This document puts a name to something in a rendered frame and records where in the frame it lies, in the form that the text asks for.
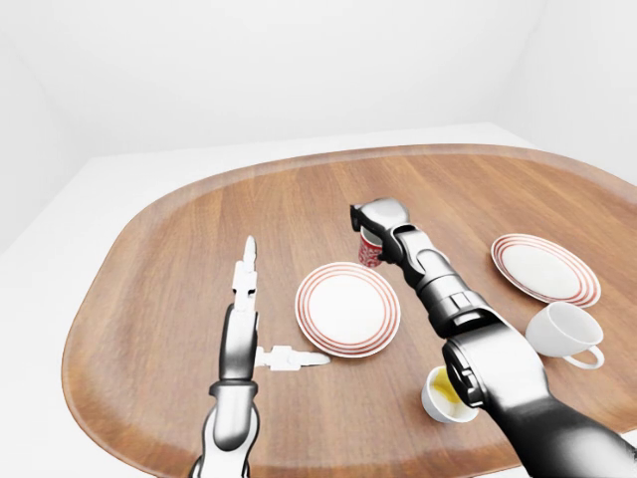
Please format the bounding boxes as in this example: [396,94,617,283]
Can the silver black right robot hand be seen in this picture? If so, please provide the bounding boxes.
[348,197,414,246]

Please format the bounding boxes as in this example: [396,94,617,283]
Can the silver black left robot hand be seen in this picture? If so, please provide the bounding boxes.
[220,235,330,385]

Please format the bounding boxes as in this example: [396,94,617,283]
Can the red patterned mug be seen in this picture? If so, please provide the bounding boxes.
[357,229,384,269]

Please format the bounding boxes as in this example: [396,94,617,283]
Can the white plate with red rings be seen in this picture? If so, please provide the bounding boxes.
[490,233,602,308]
[294,261,402,359]

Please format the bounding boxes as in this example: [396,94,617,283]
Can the large white mug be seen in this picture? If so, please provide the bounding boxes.
[524,300,606,370]

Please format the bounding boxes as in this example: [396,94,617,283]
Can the small white cup yellow inside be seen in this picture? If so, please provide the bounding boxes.
[420,365,482,425]

